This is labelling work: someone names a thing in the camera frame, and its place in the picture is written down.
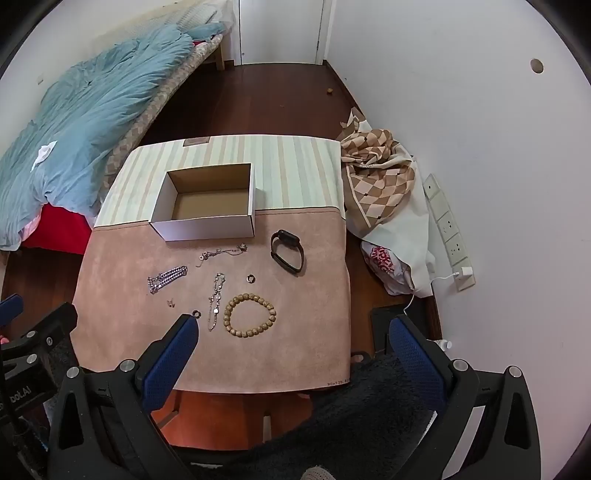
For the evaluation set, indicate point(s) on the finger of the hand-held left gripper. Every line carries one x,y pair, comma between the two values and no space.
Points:
51,325
10,307

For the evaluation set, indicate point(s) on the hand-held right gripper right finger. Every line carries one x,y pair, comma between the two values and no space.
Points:
415,360

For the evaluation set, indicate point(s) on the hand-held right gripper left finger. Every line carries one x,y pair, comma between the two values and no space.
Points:
173,355

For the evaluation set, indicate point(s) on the white cardboard box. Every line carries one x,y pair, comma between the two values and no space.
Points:
203,228

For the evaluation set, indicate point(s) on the black smartwatch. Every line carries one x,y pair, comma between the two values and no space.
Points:
286,237

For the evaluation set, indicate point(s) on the small plastic bottle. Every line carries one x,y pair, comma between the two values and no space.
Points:
443,344

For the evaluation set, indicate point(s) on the black flat bag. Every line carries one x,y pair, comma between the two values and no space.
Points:
383,323

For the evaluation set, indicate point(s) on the dark fleece garment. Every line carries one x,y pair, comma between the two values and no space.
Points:
360,415

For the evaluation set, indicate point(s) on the red cloth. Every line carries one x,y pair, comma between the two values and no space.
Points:
60,230

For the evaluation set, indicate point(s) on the white charger plug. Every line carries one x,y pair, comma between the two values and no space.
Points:
464,272

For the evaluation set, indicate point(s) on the red print plastic bag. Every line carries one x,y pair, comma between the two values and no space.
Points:
383,258

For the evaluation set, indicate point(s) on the pink striped table mat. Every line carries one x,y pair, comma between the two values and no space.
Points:
300,323

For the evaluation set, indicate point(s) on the white cloth bag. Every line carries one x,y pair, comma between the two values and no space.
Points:
406,230

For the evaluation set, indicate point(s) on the white paper scrap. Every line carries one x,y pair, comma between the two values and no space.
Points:
44,154

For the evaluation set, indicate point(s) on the beige checkered cloth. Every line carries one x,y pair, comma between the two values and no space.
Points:
378,184

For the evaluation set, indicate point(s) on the blue blanket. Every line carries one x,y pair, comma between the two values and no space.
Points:
92,115

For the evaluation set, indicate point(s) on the bed with patterned mattress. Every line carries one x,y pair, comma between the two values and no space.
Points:
152,115

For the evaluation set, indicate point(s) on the white door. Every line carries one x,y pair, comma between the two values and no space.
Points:
277,27

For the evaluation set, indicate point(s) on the white quilted bedding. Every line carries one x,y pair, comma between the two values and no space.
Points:
198,11

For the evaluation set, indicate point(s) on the wall socket panel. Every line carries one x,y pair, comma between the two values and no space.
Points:
443,221

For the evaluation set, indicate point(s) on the round wall port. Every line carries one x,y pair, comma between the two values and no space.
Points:
536,65

